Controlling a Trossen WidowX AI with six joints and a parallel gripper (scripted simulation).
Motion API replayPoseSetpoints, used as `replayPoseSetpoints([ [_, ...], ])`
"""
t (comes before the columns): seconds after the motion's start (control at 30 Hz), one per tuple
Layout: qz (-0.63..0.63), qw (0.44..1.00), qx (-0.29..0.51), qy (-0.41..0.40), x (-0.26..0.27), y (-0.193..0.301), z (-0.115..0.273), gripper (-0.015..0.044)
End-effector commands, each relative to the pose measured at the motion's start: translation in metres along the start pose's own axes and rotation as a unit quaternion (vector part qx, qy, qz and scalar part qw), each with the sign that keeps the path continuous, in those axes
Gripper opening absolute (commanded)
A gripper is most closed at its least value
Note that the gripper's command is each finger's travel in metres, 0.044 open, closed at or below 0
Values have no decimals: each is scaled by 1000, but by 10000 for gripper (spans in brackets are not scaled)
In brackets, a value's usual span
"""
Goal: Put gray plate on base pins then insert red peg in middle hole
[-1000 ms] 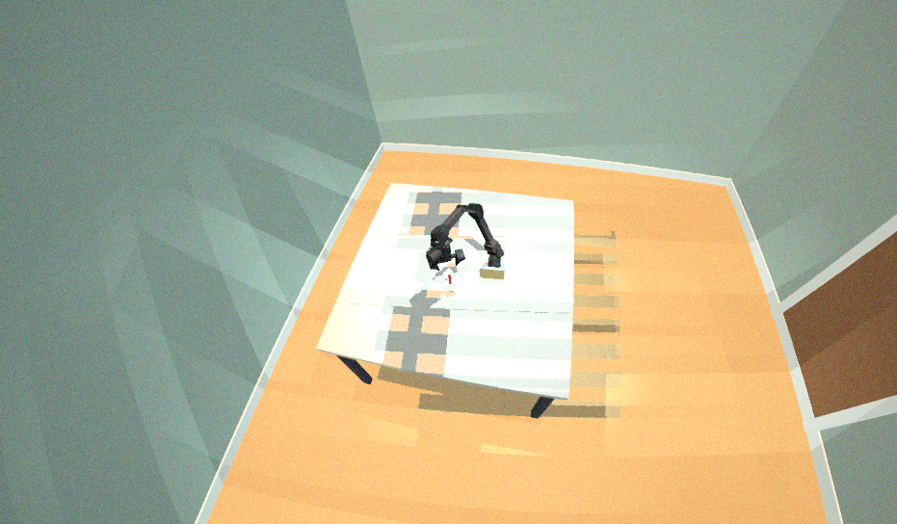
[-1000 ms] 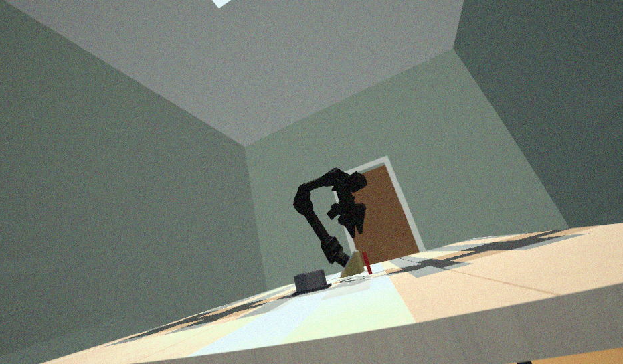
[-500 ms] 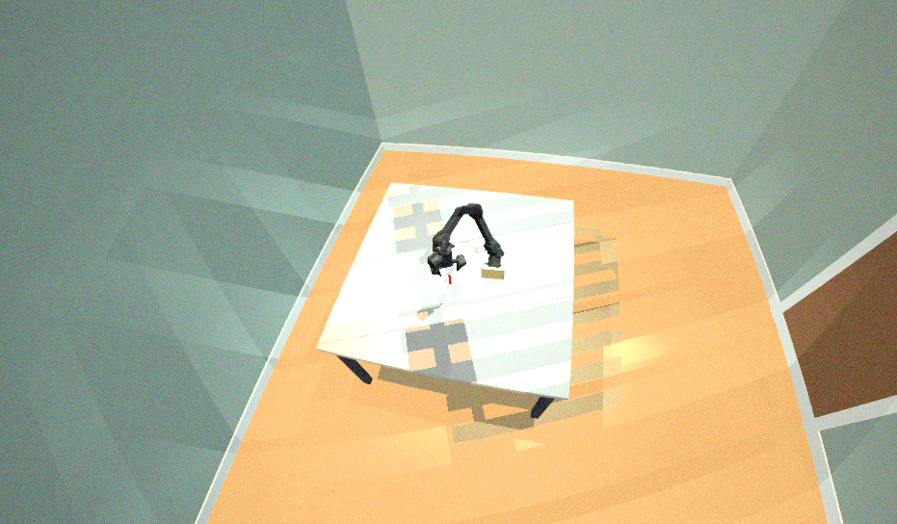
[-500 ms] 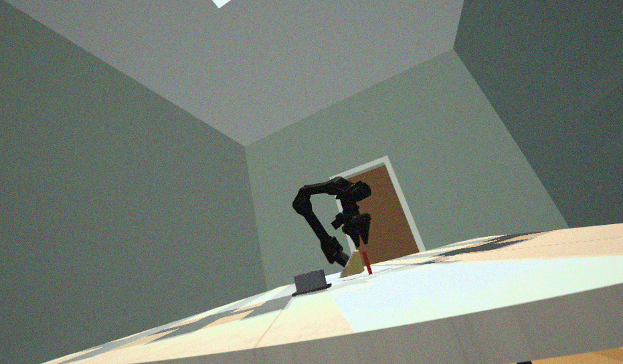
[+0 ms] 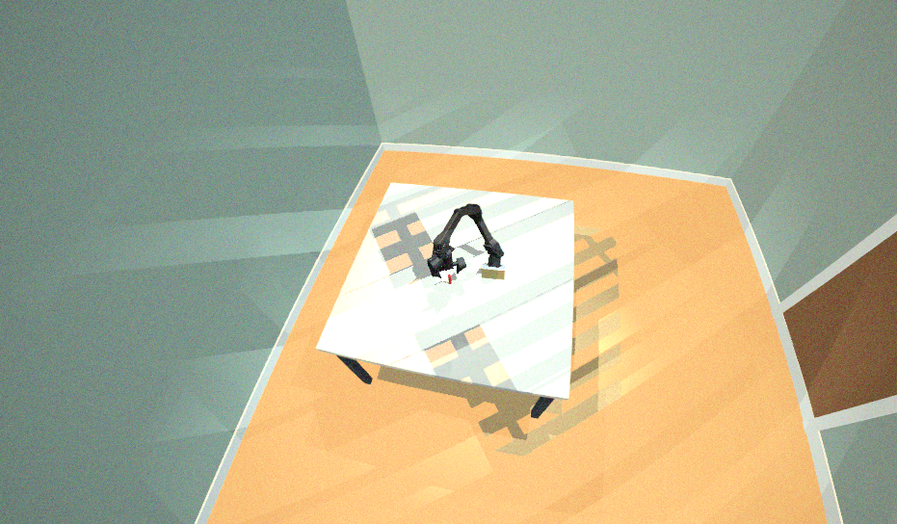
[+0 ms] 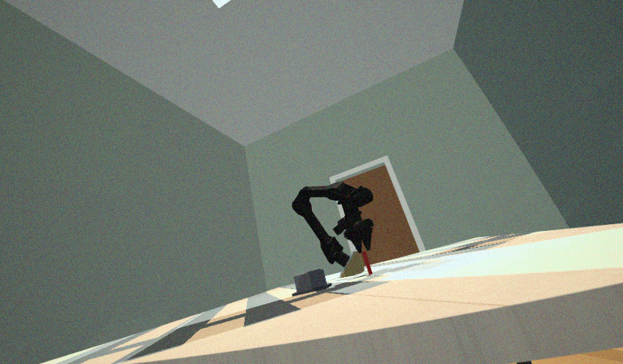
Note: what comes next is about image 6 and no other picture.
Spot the red peg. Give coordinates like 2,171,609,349
363,251,373,275

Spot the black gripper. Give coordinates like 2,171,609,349
344,209,374,253

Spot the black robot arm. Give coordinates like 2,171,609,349
292,181,373,267

